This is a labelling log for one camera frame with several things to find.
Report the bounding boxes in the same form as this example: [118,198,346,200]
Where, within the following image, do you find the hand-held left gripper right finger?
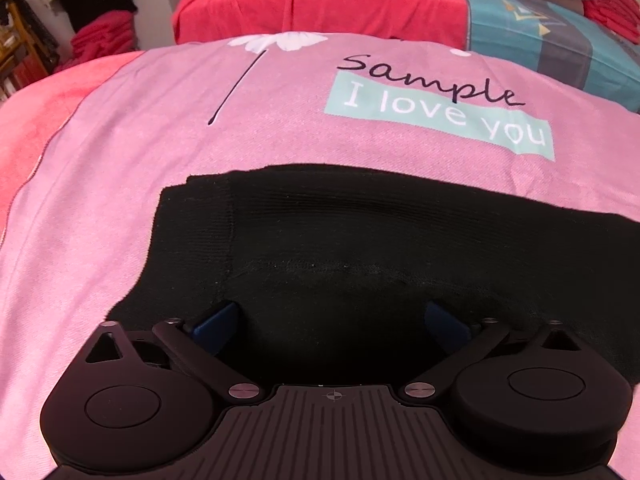
[402,299,585,402]

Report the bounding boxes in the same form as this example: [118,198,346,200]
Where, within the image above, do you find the red bed cover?
[171,0,474,52]

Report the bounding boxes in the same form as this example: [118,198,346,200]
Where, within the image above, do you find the coral bed sheet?
[0,50,142,241]

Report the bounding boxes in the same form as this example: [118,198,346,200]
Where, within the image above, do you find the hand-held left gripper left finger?
[84,301,265,402]

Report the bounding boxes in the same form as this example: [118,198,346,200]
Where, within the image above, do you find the black pants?
[104,162,640,394]

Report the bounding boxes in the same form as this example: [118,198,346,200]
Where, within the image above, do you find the blue grey striped quilt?
[445,0,640,114]

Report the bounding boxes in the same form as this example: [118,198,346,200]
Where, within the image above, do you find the pink printed blanket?
[0,31,640,436]

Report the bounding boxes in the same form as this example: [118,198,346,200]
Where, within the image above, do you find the stack of red folded cloths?
[582,0,640,47]
[54,9,137,74]

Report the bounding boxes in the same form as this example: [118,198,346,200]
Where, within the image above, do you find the wooden shelf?
[0,0,57,107]

